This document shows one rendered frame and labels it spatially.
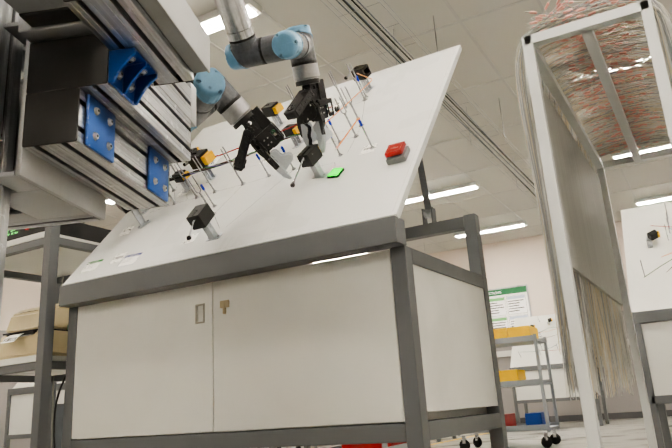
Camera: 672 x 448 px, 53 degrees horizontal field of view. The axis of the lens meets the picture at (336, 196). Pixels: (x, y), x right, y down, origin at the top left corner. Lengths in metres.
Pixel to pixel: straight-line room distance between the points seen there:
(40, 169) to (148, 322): 0.99
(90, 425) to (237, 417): 0.55
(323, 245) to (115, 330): 0.78
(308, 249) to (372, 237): 0.18
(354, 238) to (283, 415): 0.47
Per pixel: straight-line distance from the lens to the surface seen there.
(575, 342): 1.86
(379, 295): 1.64
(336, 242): 1.67
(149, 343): 2.07
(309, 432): 1.72
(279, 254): 1.75
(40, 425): 2.34
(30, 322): 2.53
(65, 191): 1.23
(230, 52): 1.93
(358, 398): 1.65
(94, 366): 2.23
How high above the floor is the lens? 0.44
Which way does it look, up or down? 17 degrees up
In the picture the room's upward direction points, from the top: 4 degrees counter-clockwise
